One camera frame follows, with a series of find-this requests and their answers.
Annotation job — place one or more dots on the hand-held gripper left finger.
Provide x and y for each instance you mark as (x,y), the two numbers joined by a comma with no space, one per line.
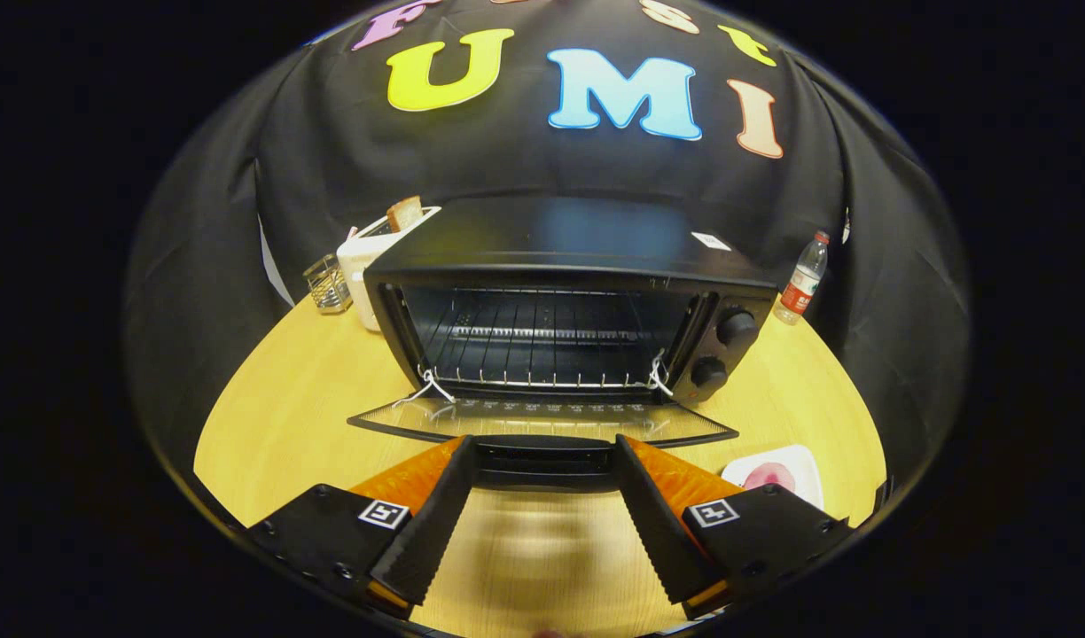
(432,523)

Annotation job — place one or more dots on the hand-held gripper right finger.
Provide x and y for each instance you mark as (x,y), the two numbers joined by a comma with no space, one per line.
(658,523)

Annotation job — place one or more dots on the pink ham slice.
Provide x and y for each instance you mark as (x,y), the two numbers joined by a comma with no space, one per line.
(768,476)

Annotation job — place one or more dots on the glass toaster oven door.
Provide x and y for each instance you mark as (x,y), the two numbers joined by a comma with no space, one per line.
(542,418)

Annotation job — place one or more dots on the white food tray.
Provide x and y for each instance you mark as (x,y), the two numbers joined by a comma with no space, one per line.
(804,465)

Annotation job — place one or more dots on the black toaster oven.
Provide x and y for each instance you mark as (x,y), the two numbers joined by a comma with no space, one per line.
(551,239)

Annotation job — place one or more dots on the black oven knob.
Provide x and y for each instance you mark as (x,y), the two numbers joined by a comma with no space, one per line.
(736,327)
(708,371)

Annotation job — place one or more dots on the white toaster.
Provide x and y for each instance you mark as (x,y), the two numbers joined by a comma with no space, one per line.
(361,266)

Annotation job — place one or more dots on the clear water bottle red label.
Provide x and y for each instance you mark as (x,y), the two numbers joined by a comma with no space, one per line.
(801,283)

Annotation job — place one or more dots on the toasted bread slice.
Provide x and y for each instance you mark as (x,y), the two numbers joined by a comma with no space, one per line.
(404,213)

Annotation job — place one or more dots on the black backdrop cloth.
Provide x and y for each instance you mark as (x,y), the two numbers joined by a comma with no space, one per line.
(525,159)

